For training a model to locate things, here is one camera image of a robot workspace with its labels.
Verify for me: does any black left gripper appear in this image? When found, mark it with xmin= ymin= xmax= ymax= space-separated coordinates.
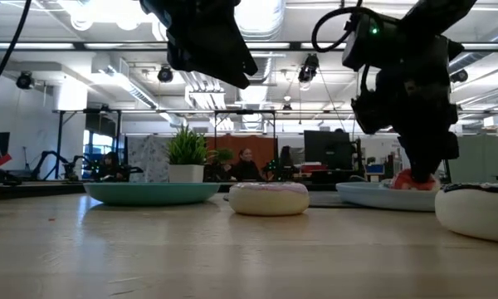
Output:
xmin=139 ymin=0 xmax=259 ymax=91

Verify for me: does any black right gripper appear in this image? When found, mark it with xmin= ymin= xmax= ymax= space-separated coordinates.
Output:
xmin=350 ymin=34 xmax=465 ymax=184

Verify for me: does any red frosted donut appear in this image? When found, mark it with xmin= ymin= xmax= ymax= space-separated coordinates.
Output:
xmin=389 ymin=167 xmax=442 ymax=192

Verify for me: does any chocolate frosted donut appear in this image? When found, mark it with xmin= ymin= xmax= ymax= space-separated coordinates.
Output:
xmin=434 ymin=182 xmax=498 ymax=245

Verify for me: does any light blue round plate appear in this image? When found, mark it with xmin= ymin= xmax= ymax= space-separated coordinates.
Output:
xmin=335 ymin=181 xmax=441 ymax=213

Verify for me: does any black ceiling spotlight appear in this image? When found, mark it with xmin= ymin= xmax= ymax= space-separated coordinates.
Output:
xmin=156 ymin=64 xmax=174 ymax=84
xmin=297 ymin=52 xmax=320 ymax=84

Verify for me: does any grey partition panel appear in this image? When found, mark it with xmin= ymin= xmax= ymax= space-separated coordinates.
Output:
xmin=458 ymin=135 xmax=498 ymax=184

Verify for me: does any black computer monitor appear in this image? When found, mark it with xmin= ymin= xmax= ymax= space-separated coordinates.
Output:
xmin=303 ymin=130 xmax=354 ymax=171

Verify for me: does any green plant in white pot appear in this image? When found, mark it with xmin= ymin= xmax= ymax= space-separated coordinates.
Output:
xmin=166 ymin=125 xmax=209 ymax=184

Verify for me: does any person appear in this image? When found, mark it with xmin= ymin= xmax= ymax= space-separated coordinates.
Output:
xmin=230 ymin=147 xmax=264 ymax=183
xmin=93 ymin=150 xmax=130 ymax=183

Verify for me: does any green round plate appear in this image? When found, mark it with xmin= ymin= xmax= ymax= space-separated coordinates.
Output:
xmin=83 ymin=182 xmax=222 ymax=207

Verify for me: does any silver ventilation duct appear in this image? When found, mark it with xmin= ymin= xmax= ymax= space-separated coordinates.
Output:
xmin=232 ymin=0 xmax=286 ymax=42

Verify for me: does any orange partition wall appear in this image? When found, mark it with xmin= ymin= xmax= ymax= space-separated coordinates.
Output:
xmin=206 ymin=135 xmax=278 ymax=164

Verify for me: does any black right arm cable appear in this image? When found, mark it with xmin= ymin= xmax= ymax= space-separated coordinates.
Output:
xmin=310 ymin=4 xmax=369 ymax=54

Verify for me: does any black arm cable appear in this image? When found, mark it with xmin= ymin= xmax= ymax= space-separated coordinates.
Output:
xmin=0 ymin=0 xmax=33 ymax=110
xmin=310 ymin=4 xmax=369 ymax=54

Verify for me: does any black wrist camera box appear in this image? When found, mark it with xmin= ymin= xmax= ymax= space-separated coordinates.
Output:
xmin=341 ymin=12 xmax=404 ymax=72

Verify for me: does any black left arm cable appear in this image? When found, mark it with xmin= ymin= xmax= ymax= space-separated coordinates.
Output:
xmin=0 ymin=0 xmax=33 ymax=110

